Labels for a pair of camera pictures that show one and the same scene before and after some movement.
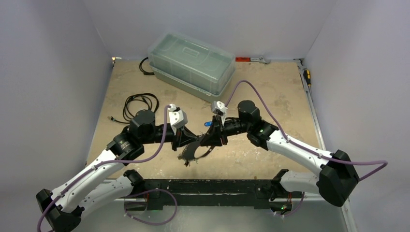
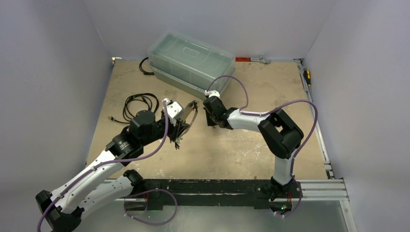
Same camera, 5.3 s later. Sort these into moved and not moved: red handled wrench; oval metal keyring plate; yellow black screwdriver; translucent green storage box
Moved: oval metal keyring plate
Not moved: red handled wrench; translucent green storage box; yellow black screwdriver
